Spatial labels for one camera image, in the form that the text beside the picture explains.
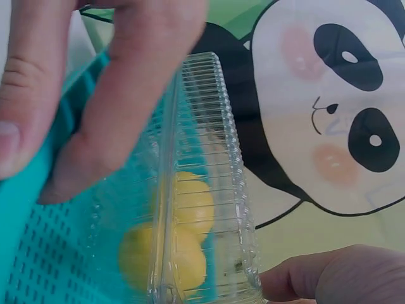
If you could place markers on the person's left hand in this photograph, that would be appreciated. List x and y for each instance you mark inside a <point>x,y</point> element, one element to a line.
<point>142,63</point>

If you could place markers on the teal perforated plastic basket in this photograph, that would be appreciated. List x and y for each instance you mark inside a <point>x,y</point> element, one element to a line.
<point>47,253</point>

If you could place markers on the person's right hand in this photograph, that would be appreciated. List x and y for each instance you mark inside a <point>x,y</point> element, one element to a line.
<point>348,278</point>

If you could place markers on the yellow round fruit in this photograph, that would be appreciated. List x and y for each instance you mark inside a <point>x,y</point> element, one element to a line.
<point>158,256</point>
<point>193,202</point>

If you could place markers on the person's left fingers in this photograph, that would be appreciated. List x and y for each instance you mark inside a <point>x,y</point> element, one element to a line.
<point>142,63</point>

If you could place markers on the clear plastic clamshell container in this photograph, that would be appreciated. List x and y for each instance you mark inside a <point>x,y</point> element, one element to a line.
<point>205,126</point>

